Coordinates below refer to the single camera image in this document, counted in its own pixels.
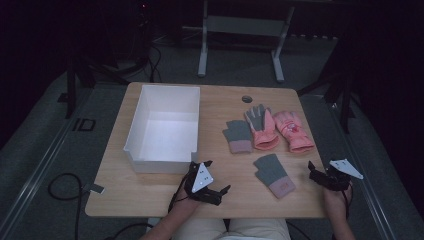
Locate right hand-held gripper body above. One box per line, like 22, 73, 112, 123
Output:
309, 158, 364, 192

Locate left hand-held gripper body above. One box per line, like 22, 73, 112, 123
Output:
183, 161, 223, 207

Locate grey knit glove labelled cuff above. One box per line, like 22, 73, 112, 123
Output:
253, 153, 297, 200

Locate pink ski glove with print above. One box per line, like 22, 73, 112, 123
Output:
272, 110, 316, 154

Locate grey knit glove plain cuff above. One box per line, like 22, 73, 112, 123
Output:
222, 119, 254, 155

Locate white storage box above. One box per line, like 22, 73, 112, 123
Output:
123, 84, 201, 175

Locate pink ski glove grey palm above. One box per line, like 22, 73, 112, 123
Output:
244, 103, 280, 151

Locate person's right hand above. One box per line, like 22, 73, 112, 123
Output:
322, 184, 354, 222

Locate person's left hand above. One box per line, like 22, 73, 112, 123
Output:
173, 194, 203, 219

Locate person's beige pants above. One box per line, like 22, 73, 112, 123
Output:
171, 217, 292, 240

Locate black tripod stand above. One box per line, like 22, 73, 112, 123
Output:
297, 63, 360, 135
57, 46, 134, 120

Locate grey table edge clip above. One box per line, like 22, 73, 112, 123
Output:
83, 182, 106, 196

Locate right hand-held gripper black cable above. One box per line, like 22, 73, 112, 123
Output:
342, 181, 354, 221

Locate hand-held gripper black cable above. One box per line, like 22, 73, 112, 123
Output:
342, 181, 354, 221
167, 173, 194, 214

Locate left hand-held gripper black cable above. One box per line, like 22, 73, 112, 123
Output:
167, 173, 194, 214

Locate metal floor rail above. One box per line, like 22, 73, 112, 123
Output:
328, 99, 399, 240
0, 96, 98, 234

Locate black background cables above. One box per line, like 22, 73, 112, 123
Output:
144, 39, 164, 84

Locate black looped floor cable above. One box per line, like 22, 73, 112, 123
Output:
47, 172, 84, 240

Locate white metal desk frame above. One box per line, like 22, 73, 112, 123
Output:
182, 0, 296, 83

